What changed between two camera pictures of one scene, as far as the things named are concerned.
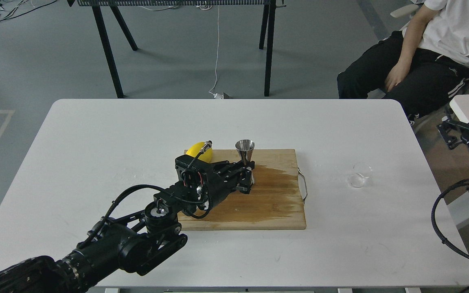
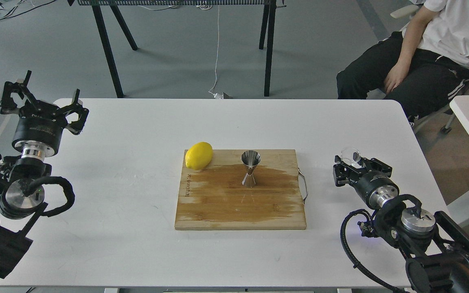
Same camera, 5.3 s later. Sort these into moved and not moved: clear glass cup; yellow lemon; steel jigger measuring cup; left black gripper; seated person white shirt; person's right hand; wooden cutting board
Moved: left black gripper; clear glass cup; steel jigger measuring cup
Not moved: wooden cutting board; yellow lemon; seated person white shirt; person's right hand
